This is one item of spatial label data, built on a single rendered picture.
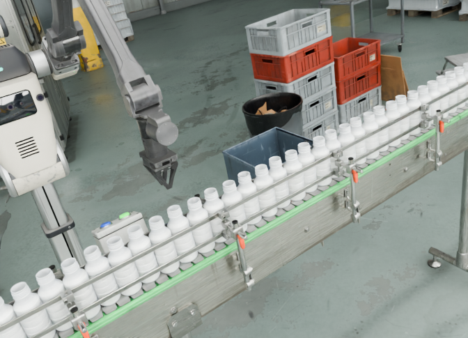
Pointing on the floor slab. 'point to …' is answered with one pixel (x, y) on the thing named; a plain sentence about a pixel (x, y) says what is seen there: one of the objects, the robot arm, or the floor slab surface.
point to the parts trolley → (370, 12)
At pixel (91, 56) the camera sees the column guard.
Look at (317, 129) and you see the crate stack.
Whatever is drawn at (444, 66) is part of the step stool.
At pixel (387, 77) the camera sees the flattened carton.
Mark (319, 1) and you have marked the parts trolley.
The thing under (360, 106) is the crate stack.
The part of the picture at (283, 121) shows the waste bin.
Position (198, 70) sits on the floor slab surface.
